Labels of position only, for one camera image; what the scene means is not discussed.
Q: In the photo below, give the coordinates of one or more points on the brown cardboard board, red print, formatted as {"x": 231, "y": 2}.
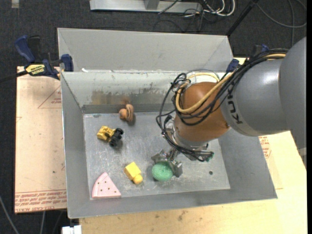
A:
{"x": 39, "y": 140}

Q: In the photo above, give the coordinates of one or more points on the pink toy watermelon slice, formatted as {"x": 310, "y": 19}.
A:
{"x": 104, "y": 188}

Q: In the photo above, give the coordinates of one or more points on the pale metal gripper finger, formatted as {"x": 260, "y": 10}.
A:
{"x": 159, "y": 157}
{"x": 178, "y": 169}

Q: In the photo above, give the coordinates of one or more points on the yellow toy block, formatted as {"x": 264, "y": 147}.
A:
{"x": 132, "y": 170}

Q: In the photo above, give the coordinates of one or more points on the round green sponge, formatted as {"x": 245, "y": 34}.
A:
{"x": 161, "y": 171}

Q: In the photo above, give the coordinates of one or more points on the yellow toy truck, black wheels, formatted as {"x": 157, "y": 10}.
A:
{"x": 107, "y": 133}

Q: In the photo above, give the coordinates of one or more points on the grey metal bin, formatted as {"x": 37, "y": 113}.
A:
{"x": 136, "y": 50}

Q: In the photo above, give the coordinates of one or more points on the orange-brown striped toy animal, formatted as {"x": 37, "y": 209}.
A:
{"x": 127, "y": 113}

